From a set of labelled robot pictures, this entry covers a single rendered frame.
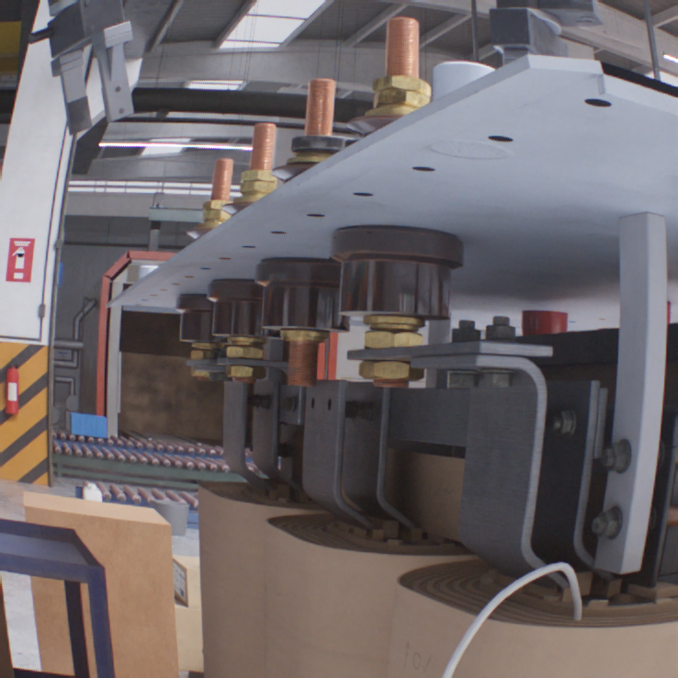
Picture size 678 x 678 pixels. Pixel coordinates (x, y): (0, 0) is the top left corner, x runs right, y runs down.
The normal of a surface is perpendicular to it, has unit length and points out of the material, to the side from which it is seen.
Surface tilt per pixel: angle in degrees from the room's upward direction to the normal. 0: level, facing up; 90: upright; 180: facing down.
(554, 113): 180
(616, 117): 180
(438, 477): 90
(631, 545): 90
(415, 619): 90
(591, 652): 90
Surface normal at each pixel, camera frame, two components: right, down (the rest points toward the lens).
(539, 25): 0.87, 0.02
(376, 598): -0.42, -0.07
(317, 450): -0.95, -0.07
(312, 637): -0.80, -0.07
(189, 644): 0.29, -0.04
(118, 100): 0.53, 0.10
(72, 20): -0.81, 0.33
